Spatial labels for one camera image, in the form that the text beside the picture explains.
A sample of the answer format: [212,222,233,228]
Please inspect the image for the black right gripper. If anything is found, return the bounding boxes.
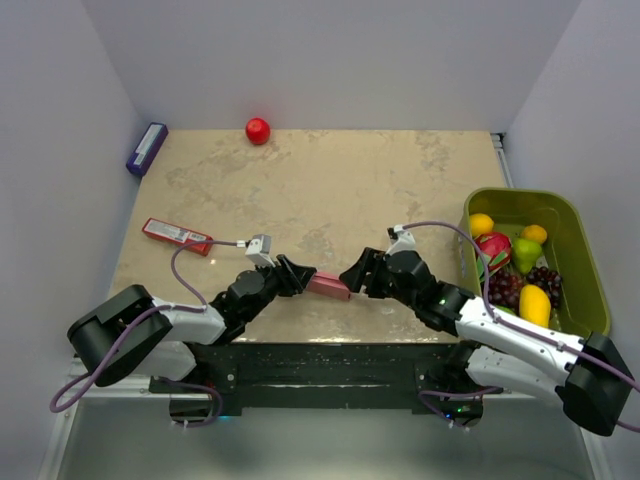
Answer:
[339,247,419,310]

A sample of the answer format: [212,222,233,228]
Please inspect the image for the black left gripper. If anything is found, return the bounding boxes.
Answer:
[242,255,316,323]

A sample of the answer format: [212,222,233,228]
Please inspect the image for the pink paper box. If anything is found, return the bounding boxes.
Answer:
[306,272,351,301]

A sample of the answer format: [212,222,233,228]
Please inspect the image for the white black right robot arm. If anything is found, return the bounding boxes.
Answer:
[339,248,639,437]

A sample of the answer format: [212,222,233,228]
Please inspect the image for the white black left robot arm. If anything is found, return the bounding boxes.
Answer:
[67,255,317,387]

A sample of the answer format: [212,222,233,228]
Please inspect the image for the red rectangular carton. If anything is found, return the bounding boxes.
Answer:
[141,218,213,257]

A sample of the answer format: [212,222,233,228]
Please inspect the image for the yellow lemon upper left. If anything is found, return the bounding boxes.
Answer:
[469,213,495,238]

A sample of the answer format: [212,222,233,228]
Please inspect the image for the red dragon fruit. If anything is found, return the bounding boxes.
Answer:
[475,232,512,280]

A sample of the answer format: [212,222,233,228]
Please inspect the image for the dark purple grapes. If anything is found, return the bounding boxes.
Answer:
[489,266,562,310]

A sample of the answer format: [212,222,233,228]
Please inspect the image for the red apple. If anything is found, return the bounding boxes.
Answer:
[245,117,271,145]

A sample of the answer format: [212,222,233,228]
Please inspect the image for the green lime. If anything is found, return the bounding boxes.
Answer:
[496,306,517,315]

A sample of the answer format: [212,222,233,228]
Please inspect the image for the green pear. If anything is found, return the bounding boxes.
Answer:
[512,238,543,275]

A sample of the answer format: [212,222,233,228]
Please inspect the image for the orange fruit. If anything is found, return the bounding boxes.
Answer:
[520,224,548,245]

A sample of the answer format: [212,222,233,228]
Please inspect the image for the purple rectangular carton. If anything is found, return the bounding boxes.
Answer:
[126,122,169,177]

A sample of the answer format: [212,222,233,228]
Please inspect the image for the green plastic bin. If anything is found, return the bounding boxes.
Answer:
[460,188,611,337]

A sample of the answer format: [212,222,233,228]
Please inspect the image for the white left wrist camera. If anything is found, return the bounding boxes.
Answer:
[245,234,275,268]

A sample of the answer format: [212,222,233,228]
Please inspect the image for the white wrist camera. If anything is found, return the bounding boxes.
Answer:
[245,234,275,268]
[386,224,416,255]

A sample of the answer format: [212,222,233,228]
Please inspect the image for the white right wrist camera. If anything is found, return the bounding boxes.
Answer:
[386,224,416,255]

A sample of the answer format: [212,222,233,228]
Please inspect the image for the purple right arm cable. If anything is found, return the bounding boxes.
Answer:
[399,220,640,432]

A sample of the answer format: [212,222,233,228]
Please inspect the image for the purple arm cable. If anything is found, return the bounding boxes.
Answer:
[399,220,640,432]
[51,239,249,414]

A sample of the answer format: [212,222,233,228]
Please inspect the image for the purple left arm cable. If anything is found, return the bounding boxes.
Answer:
[51,239,249,414]

